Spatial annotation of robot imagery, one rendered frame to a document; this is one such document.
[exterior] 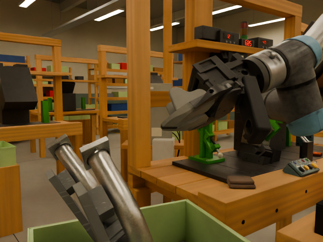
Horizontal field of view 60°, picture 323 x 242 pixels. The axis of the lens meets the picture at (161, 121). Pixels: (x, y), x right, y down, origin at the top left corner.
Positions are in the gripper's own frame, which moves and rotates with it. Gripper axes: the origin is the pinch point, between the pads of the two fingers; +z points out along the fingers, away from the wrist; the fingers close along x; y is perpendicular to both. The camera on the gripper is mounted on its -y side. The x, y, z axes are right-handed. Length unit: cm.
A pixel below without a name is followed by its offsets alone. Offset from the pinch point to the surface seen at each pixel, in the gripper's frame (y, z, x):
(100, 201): -5.8, 14.5, 1.6
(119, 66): 577, -270, -590
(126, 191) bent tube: -6.1, 11.2, 1.4
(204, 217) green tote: -9.4, -8.7, -34.4
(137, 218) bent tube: -9.6, 11.5, 0.5
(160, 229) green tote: -4.5, 0.5, -43.4
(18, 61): 593, -2, -468
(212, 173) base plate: 10, -40, -79
